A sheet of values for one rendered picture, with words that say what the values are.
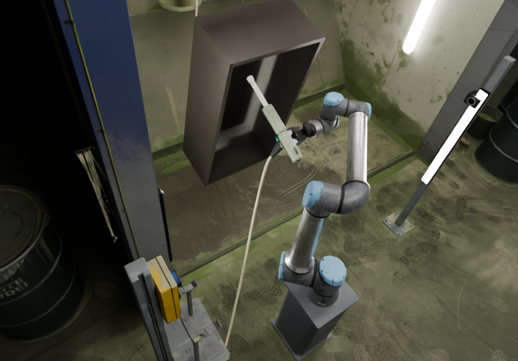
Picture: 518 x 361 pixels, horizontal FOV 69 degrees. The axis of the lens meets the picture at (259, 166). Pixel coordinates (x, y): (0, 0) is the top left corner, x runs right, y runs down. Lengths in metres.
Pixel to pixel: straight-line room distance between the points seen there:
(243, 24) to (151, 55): 1.49
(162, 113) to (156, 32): 0.67
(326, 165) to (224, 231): 1.20
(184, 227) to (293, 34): 1.73
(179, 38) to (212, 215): 1.53
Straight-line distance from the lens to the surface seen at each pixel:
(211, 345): 1.93
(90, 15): 1.15
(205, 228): 3.08
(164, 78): 3.44
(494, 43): 3.46
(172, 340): 1.95
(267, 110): 1.84
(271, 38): 2.04
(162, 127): 3.45
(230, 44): 1.93
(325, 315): 2.22
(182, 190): 3.31
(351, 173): 1.66
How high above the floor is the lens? 2.65
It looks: 48 degrees down
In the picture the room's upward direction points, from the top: 8 degrees clockwise
